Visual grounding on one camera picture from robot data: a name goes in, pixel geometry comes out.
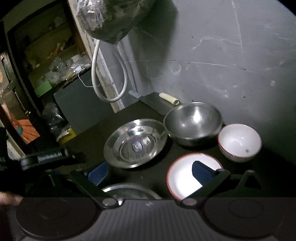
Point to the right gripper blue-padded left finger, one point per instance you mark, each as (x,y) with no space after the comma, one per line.
(88,182)

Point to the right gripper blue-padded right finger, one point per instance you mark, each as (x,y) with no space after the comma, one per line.
(211,181)

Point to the white ceramic bowl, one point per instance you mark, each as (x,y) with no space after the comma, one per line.
(180,180)
(239,143)

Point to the steel plate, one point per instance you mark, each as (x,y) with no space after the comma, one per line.
(135,143)
(130,191)

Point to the deep steel bowl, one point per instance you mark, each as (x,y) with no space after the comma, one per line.
(191,122)

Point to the yellow bin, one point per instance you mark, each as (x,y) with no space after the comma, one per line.
(66,135)

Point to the orange patterned panel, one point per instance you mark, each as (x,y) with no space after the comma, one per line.
(23,127)

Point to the dark grey cabinet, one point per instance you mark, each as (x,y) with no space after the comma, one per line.
(80,105)

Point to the green box on shelf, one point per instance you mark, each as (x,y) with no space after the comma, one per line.
(43,88)

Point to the cream rolled cloth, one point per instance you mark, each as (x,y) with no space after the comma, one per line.
(169,98)

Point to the hanging plastic bag of greens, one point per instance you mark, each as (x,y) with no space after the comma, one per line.
(111,20)

